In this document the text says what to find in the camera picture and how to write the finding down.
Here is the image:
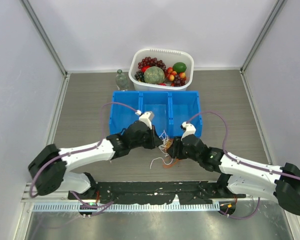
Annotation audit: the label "white cable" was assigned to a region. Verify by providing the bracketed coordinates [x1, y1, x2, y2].
[149, 129, 175, 170]

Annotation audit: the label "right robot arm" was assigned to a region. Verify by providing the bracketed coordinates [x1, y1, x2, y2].
[167, 134, 300, 216]

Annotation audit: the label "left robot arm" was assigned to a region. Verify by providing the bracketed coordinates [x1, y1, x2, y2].
[28, 120, 163, 200]

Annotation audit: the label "left blue bin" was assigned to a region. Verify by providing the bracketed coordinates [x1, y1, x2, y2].
[108, 91, 139, 134]

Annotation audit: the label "right blue bin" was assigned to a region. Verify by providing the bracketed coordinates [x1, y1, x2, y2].
[169, 91, 201, 138]

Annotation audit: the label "clear glass bottle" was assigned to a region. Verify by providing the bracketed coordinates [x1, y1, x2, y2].
[115, 69, 129, 91]

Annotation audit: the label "dark grape bunch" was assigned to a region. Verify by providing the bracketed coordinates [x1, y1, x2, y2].
[134, 70, 145, 83]

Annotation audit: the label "green melon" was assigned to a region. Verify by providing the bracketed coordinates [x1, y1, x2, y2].
[144, 66, 165, 84]

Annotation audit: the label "red yellow peaches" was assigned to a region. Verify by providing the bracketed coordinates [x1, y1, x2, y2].
[165, 67, 187, 87]

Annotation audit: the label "red grape bunch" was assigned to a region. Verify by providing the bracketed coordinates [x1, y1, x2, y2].
[137, 56, 167, 71]

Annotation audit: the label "green mango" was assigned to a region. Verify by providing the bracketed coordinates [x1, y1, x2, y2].
[172, 62, 187, 74]

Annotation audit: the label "white plastic basket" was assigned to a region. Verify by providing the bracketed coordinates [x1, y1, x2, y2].
[128, 48, 194, 91]

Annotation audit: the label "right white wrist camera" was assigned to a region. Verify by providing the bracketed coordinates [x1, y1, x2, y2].
[180, 121, 196, 140]

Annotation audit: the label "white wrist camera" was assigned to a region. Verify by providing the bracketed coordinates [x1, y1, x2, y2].
[135, 110, 155, 130]
[180, 121, 196, 140]

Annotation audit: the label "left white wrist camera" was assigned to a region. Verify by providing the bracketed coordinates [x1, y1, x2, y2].
[135, 110, 155, 130]

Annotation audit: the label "white slotted cable duct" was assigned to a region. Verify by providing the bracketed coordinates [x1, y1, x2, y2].
[32, 201, 220, 213]

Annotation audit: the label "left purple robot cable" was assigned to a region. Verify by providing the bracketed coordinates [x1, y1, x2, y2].
[29, 102, 141, 217]

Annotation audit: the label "aluminium frame rail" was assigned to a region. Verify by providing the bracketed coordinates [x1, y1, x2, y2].
[21, 182, 72, 203]

